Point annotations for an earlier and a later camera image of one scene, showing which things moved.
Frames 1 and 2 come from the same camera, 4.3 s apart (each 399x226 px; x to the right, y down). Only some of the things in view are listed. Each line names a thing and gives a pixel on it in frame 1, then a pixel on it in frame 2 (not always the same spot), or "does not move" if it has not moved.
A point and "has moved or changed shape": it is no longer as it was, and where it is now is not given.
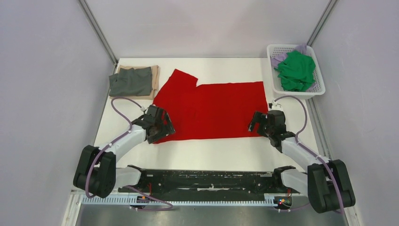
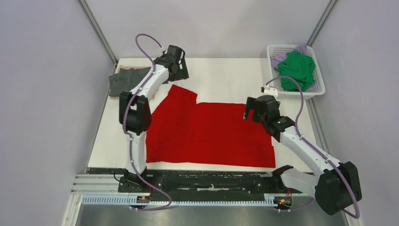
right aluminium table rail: x=318 y=128 does not move
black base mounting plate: x=207 y=183 does not move
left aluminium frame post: x=99 y=30 does not move
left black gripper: x=168 y=130 → x=181 y=75
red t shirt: x=207 y=112 has moved or changed shape
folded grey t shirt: x=131 y=82 does not move
